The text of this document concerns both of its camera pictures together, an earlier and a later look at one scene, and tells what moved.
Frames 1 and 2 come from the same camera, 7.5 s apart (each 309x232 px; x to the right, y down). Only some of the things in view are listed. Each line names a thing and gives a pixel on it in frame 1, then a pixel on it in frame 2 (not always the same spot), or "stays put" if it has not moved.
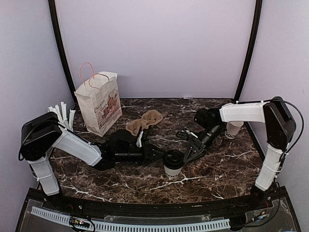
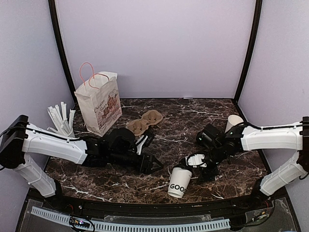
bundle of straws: (62, 114) stays put
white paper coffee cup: (232, 128) stays put
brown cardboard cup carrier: (150, 117) stays put
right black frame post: (258, 11) stays put
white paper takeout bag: (100, 99) stays put
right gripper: (189, 152) -> (205, 174)
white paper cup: (172, 173) -> (179, 178)
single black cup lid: (173, 159) -> (183, 166)
